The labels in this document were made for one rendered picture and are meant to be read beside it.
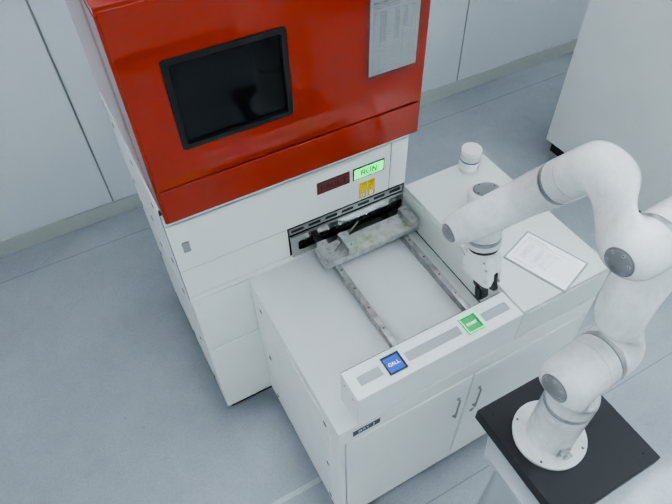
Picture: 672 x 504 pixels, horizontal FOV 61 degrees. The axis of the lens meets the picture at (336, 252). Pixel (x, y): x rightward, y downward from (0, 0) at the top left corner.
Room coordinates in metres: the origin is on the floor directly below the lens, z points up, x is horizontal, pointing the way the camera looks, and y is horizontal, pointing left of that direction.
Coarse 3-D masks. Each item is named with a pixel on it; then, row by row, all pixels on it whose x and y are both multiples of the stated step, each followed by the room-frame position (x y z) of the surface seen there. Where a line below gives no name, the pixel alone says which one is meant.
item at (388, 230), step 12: (396, 216) 1.42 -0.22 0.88; (372, 228) 1.36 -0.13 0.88; (384, 228) 1.36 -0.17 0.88; (396, 228) 1.36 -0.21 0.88; (408, 228) 1.36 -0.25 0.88; (336, 240) 1.31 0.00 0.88; (360, 240) 1.31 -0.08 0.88; (372, 240) 1.31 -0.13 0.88; (384, 240) 1.31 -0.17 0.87; (336, 252) 1.26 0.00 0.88; (360, 252) 1.27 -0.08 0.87; (324, 264) 1.22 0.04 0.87; (336, 264) 1.22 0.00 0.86
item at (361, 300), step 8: (336, 272) 1.22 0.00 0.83; (344, 272) 1.20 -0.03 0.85; (344, 280) 1.17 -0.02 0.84; (352, 288) 1.13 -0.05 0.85; (360, 296) 1.10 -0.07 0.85; (360, 304) 1.08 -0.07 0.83; (368, 304) 1.06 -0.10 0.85; (368, 312) 1.03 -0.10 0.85; (376, 320) 1.00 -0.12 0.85; (376, 328) 0.99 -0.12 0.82; (384, 328) 0.97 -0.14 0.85; (384, 336) 0.95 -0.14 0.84; (392, 336) 0.94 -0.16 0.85; (392, 344) 0.91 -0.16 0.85
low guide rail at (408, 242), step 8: (408, 240) 1.33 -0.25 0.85; (408, 248) 1.32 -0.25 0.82; (416, 248) 1.29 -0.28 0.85; (416, 256) 1.27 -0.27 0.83; (424, 256) 1.25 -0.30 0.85; (424, 264) 1.23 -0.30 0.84; (432, 264) 1.22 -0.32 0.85; (432, 272) 1.19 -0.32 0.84; (440, 272) 1.18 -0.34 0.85; (440, 280) 1.15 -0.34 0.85; (448, 288) 1.12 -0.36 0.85; (456, 296) 1.08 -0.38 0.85; (456, 304) 1.07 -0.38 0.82; (464, 304) 1.05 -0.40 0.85
